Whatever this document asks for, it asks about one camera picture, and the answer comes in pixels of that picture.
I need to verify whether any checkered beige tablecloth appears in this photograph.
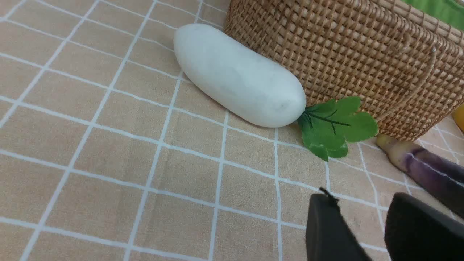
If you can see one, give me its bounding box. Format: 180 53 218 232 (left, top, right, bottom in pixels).
0 0 463 261

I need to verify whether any white radish with green leaves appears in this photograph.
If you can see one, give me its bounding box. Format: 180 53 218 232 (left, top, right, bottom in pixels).
173 24 378 161

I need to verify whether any woven wicker basket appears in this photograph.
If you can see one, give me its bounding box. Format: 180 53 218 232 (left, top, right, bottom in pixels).
224 0 464 141

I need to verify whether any yellow banana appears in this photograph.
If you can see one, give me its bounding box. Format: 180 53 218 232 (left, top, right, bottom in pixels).
452 104 464 133

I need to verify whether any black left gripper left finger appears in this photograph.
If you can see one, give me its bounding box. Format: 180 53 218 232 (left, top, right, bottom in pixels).
306 188 372 261

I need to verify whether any purple eggplant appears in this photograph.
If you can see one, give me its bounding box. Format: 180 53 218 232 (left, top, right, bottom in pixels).
376 134 464 218

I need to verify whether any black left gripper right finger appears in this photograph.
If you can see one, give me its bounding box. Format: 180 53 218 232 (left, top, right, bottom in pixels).
384 192 464 261

